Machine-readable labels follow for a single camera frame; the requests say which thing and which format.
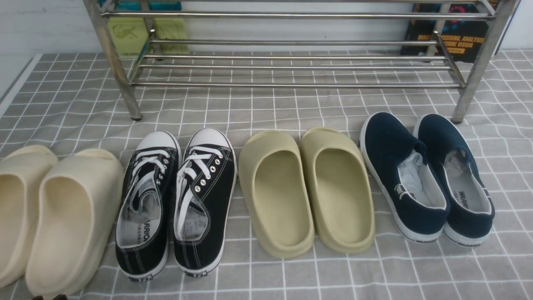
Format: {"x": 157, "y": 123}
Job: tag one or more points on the navy slip-on shoe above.
{"x": 472, "y": 211}
{"x": 398, "y": 161}

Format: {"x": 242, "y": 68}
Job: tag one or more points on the stainless steel shoe rack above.
{"x": 437, "y": 59}

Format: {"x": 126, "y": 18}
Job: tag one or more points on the olive slipper left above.
{"x": 272, "y": 182}

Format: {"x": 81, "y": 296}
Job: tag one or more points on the olive slipper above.
{"x": 272, "y": 182}
{"x": 339, "y": 190}

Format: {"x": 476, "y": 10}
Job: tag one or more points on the black canvas sneaker right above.
{"x": 205, "y": 187}

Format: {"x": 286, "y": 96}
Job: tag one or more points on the black canvas sneaker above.
{"x": 141, "y": 236}
{"x": 205, "y": 187}

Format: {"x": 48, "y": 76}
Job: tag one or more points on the olive slipper right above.
{"x": 339, "y": 190}

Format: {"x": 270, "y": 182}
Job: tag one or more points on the black canvas sneaker left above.
{"x": 141, "y": 236}

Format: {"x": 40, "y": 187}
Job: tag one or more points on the cream slipper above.
{"x": 21, "y": 174}
{"x": 78, "y": 202}

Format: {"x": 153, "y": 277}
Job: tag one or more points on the grey checked tablecloth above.
{"x": 70, "y": 102}

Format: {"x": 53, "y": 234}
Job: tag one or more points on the black machine vision book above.
{"x": 462, "y": 38}

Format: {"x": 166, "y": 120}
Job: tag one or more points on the cream slipper far left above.
{"x": 21, "y": 174}

